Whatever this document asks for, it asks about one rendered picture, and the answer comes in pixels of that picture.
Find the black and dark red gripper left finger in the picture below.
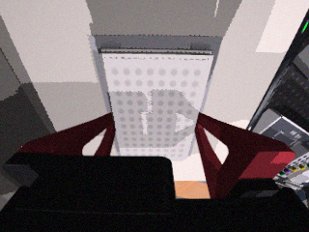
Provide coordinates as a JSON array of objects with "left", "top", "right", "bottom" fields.
[{"left": 17, "top": 112, "right": 116, "bottom": 156}]

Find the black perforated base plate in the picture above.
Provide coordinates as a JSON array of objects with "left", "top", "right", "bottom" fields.
[{"left": 265, "top": 64, "right": 309, "bottom": 132}]

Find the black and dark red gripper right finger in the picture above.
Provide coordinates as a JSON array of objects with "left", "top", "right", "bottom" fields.
[{"left": 194, "top": 112, "right": 295, "bottom": 198}]

